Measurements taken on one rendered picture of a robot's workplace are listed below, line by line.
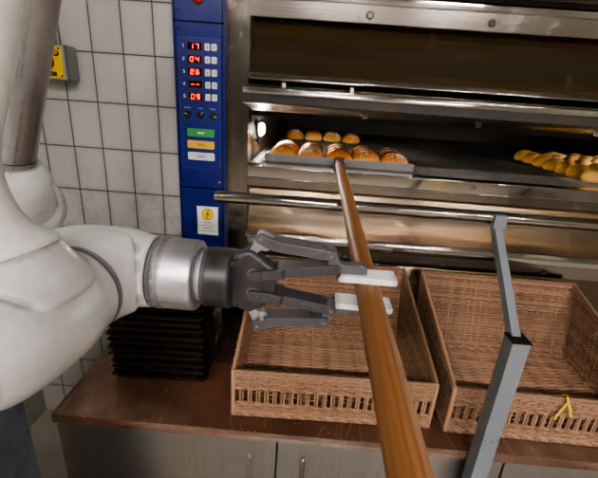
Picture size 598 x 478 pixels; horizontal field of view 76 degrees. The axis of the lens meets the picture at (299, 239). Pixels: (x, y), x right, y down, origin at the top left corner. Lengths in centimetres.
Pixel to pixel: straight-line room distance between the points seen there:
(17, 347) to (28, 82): 51
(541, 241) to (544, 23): 69
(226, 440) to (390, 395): 89
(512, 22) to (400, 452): 131
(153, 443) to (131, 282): 83
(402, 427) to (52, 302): 28
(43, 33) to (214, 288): 49
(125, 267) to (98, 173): 109
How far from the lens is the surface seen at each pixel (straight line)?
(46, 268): 38
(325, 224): 137
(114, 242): 48
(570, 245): 166
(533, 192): 153
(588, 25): 154
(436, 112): 121
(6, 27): 49
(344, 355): 139
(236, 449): 120
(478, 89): 136
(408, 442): 29
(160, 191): 146
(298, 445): 116
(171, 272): 46
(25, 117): 80
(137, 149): 146
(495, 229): 108
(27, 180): 84
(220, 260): 46
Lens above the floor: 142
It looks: 21 degrees down
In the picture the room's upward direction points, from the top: 4 degrees clockwise
